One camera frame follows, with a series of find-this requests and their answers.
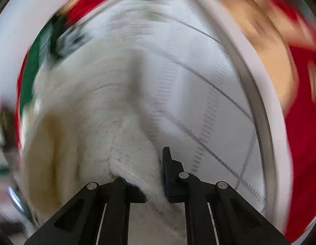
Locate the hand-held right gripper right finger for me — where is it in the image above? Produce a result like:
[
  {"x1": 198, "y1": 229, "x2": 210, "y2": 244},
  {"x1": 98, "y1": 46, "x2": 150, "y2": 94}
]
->
[{"x1": 162, "y1": 147, "x2": 291, "y2": 245}]

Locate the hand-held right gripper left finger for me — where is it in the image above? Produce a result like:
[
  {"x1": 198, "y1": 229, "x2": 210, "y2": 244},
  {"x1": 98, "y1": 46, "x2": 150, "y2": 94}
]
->
[{"x1": 24, "y1": 177, "x2": 148, "y2": 245}]

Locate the white fluffy garment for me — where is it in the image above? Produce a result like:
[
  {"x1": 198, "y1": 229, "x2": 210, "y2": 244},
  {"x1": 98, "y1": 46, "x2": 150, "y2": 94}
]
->
[{"x1": 20, "y1": 56, "x2": 189, "y2": 245}]

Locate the white checked printed sheet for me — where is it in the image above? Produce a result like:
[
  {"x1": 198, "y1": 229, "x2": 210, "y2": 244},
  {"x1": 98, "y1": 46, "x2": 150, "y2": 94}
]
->
[{"x1": 107, "y1": 0, "x2": 293, "y2": 235}]

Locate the red floral blanket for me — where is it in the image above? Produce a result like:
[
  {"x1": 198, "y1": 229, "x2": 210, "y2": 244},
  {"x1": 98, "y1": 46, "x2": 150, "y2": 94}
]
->
[{"x1": 16, "y1": 0, "x2": 316, "y2": 244}]

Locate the dark green garment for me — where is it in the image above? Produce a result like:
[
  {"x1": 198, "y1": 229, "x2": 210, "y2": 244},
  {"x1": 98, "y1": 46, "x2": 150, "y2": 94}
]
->
[{"x1": 19, "y1": 13, "x2": 94, "y2": 118}]

